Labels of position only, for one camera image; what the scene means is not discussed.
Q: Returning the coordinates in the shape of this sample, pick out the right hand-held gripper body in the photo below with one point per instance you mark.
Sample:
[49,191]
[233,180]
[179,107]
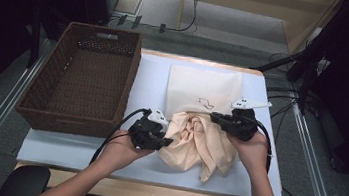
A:
[243,121]

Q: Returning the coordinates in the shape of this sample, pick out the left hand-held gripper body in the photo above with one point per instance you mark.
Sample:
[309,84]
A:
[146,131]

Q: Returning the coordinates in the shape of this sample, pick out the beige cloth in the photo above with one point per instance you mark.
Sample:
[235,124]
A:
[197,141]

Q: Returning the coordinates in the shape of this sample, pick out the cream cloth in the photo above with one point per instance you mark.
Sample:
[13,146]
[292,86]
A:
[204,85]

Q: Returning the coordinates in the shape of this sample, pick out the person's right hand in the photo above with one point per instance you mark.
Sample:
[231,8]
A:
[253,151]

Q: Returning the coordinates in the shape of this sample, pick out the person's left hand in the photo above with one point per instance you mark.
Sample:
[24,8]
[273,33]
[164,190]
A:
[122,152]

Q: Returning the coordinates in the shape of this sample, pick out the white table mat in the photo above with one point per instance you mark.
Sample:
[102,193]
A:
[151,81]

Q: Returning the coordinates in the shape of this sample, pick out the wooden table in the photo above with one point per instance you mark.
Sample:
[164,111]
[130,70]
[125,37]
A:
[157,195]

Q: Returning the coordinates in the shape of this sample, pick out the brown wicker basket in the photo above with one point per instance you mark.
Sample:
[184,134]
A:
[91,77]

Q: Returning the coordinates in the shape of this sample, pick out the black tripod stand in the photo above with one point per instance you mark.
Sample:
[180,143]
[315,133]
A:
[304,67]

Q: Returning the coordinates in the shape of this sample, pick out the black power plugs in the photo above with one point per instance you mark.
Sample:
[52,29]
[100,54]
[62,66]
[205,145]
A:
[128,20]

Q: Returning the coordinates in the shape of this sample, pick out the black chair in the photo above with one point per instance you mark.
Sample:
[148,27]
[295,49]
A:
[24,182]

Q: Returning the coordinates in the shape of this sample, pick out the wooden frame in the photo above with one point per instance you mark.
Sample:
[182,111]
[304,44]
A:
[241,5]

